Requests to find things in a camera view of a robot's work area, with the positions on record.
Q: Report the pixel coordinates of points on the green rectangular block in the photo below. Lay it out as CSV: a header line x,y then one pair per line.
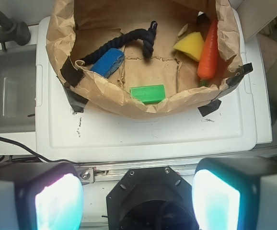
x,y
148,94

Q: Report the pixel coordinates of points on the blue sponge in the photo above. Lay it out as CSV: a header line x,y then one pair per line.
x,y
108,63

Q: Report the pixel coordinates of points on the black tape strip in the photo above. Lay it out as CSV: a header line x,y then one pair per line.
x,y
232,84
73,76

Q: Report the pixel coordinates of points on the black tape strip right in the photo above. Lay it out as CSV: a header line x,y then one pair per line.
x,y
232,84

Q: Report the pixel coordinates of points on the gripper right finger translucent pad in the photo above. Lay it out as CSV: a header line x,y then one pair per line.
x,y
236,193

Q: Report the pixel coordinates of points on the gripper left finger translucent pad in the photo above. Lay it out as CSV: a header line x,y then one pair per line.
x,y
40,196

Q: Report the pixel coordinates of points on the white plastic tray lid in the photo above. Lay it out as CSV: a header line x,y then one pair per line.
x,y
96,136

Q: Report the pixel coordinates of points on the black tape strip left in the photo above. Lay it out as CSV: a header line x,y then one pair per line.
x,y
73,76

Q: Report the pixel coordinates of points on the grey toy faucet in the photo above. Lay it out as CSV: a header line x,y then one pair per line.
x,y
12,30

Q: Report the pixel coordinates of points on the yellow sponge wedge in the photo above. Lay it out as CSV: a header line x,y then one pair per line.
x,y
191,45

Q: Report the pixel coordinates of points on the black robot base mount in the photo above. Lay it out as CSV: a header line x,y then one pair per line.
x,y
155,198

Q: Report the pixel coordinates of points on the brown paper bag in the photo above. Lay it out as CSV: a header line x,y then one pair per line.
x,y
77,28

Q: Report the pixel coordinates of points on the aluminium rail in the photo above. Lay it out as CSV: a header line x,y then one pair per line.
x,y
114,171

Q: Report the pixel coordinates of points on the orange toy carrot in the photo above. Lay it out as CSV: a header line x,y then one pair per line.
x,y
209,56

